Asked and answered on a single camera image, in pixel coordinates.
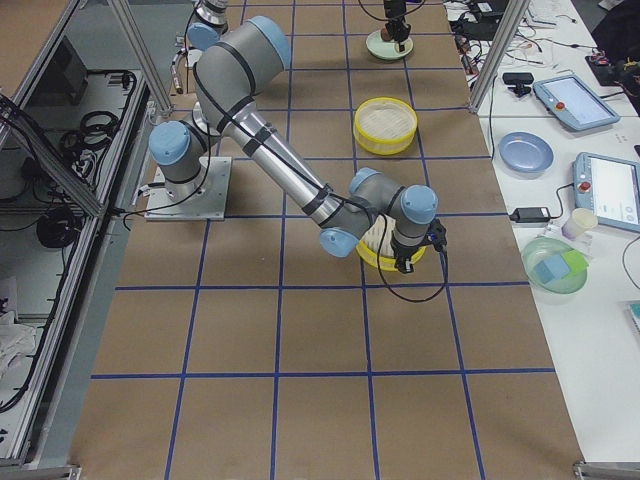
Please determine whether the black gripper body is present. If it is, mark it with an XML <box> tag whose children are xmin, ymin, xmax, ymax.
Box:
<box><xmin>391</xmin><ymin>219</ymin><xmax>446</xmax><ymax>273</ymax></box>
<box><xmin>383</xmin><ymin>0</ymin><xmax>411</xmax><ymax>42</ymax></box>

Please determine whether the yellow steamer basket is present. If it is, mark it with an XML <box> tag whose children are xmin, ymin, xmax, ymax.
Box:
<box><xmin>353</xmin><ymin>97</ymin><xmax>418</xmax><ymax>156</ymax></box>
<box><xmin>356</xmin><ymin>215</ymin><xmax>398</xmax><ymax>272</ymax></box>

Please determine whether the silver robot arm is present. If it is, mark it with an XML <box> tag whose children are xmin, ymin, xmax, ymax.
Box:
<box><xmin>184</xmin><ymin>1</ymin><xmax>413</xmax><ymax>60</ymax></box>
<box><xmin>149</xmin><ymin>16</ymin><xmax>446</xmax><ymax>273</ymax></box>

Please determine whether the brown bun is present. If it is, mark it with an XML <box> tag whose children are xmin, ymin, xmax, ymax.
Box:
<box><xmin>380</xmin><ymin>28</ymin><xmax>392</xmax><ymax>41</ymax></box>

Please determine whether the light green plate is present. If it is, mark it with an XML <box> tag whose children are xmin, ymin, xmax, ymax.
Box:
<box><xmin>365</xmin><ymin>30</ymin><xmax>414</xmax><ymax>61</ymax></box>

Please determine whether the black power adapter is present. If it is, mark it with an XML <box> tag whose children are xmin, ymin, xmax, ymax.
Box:
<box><xmin>509</xmin><ymin>207</ymin><xmax>553</xmax><ymax>224</ymax></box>

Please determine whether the blue plate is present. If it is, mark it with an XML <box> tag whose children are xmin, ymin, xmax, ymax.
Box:
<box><xmin>498</xmin><ymin>131</ymin><xmax>554</xmax><ymax>179</ymax></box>

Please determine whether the green bowl with blocks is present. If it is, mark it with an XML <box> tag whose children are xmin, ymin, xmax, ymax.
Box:
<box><xmin>521</xmin><ymin>237</ymin><xmax>589</xmax><ymax>304</ymax></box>

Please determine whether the black webcam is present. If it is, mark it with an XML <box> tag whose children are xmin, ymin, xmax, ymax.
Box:
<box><xmin>502</xmin><ymin>72</ymin><xmax>534</xmax><ymax>98</ymax></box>

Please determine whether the white paper cup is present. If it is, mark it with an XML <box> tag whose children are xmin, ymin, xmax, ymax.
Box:
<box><xmin>561</xmin><ymin>208</ymin><xmax>598</xmax><ymax>240</ymax></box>

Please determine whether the teach pendant far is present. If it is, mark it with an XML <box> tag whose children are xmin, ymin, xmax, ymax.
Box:
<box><xmin>532</xmin><ymin>75</ymin><xmax>620</xmax><ymax>131</ymax></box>

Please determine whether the teach pendant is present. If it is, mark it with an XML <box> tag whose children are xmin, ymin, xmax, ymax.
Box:
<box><xmin>572</xmin><ymin>152</ymin><xmax>639</xmax><ymax>233</ymax></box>
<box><xmin>532</xmin><ymin>75</ymin><xmax>620</xmax><ymax>131</ymax></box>

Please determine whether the teach pendant near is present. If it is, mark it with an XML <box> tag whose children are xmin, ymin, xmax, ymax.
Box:
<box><xmin>572</xmin><ymin>152</ymin><xmax>639</xmax><ymax>233</ymax></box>

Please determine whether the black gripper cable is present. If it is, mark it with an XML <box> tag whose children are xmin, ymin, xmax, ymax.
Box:
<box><xmin>374</xmin><ymin>214</ymin><xmax>451</xmax><ymax>303</ymax></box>

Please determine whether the aluminium frame post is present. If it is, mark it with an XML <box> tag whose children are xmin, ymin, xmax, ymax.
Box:
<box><xmin>468</xmin><ymin>0</ymin><xmax>530</xmax><ymax>114</ymax></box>

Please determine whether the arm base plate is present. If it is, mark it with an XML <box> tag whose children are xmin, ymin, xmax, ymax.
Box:
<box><xmin>144</xmin><ymin>156</ymin><xmax>232</xmax><ymax>221</ymax></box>

